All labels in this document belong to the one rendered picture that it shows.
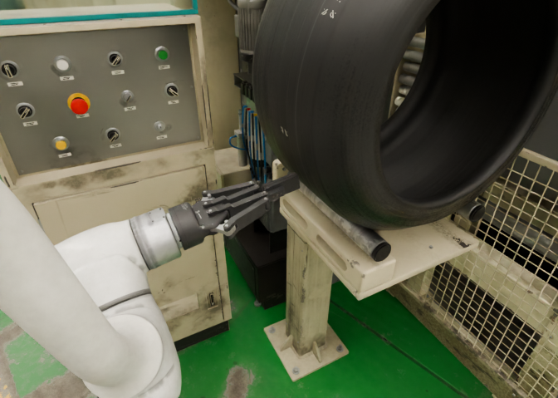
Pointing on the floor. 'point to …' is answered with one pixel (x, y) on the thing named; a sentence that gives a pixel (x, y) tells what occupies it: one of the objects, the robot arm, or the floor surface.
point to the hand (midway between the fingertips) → (281, 186)
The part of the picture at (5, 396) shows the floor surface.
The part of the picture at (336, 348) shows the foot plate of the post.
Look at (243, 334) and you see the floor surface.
